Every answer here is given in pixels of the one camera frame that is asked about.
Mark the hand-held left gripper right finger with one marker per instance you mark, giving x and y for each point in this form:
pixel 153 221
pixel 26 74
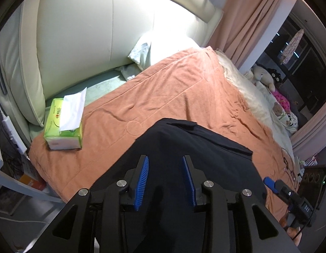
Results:
pixel 188 181

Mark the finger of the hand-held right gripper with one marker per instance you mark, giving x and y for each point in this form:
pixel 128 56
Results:
pixel 271 183

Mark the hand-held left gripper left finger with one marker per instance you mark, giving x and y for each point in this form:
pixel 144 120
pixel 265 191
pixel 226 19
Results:
pixel 142 181

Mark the black pants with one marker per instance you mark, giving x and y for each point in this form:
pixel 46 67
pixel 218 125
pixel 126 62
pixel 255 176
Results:
pixel 205 147

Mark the person's right hand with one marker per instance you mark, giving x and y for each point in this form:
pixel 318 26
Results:
pixel 293 233

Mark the pink curtain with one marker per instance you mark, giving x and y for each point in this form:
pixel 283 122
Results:
pixel 316 137
pixel 244 26

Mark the black white spotted plush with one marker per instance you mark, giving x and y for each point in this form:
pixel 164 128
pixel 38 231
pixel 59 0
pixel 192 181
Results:
pixel 292 121

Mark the green tissue box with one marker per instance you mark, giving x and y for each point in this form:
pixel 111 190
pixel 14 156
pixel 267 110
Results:
pixel 70 137

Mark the pink plush toy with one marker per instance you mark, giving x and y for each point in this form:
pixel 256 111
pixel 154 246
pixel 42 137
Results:
pixel 280 98

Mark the orange blanket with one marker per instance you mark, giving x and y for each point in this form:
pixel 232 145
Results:
pixel 165 92

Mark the pale green bed sheet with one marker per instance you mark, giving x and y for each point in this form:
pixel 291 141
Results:
pixel 105 84

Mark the dark plush toy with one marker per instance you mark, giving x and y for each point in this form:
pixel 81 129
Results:
pixel 276 76

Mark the white plush toy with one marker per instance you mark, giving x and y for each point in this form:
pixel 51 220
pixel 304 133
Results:
pixel 263 75

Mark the orange box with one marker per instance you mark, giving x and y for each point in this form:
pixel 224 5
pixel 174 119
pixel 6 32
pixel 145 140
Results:
pixel 31 181

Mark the white chair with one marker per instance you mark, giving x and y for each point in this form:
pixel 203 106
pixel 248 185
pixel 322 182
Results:
pixel 25 189

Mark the dark window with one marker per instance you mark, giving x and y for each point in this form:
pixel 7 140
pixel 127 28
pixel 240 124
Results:
pixel 305 66

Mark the white pillow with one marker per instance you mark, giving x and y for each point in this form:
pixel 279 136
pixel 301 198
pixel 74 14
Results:
pixel 163 50

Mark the white power strip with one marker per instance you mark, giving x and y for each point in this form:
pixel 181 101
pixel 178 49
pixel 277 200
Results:
pixel 12 134

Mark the hanging floral garment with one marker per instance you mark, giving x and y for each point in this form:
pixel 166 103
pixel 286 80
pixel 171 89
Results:
pixel 292 44

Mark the cream padded headboard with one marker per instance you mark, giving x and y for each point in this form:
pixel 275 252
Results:
pixel 86 31

